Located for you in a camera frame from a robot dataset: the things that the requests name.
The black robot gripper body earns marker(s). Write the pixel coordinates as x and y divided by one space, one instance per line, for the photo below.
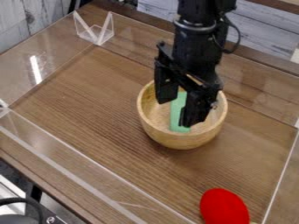
193 55

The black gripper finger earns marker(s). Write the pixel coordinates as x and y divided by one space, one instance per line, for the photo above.
198 104
165 83

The red plush object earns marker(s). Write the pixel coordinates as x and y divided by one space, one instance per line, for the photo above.
222 207

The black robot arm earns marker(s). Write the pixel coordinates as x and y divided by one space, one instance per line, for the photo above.
205 12

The green rectangular block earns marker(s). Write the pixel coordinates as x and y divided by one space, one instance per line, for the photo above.
177 106

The wooden bowl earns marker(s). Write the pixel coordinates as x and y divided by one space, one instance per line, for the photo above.
156 119

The clear acrylic corner bracket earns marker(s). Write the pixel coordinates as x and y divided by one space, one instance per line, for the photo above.
95 34

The clear acrylic front wall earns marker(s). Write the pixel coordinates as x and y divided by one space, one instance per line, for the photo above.
86 186

